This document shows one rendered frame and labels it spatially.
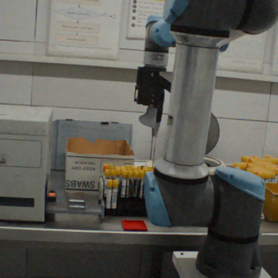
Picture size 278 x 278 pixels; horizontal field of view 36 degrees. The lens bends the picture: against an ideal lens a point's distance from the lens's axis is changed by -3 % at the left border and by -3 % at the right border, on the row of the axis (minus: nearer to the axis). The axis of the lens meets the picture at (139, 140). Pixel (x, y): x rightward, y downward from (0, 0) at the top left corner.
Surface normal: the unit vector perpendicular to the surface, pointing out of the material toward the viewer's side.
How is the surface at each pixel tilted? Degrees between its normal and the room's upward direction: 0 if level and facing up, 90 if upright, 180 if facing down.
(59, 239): 90
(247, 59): 94
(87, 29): 93
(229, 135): 90
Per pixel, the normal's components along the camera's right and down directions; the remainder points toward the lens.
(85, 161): 0.08, 0.31
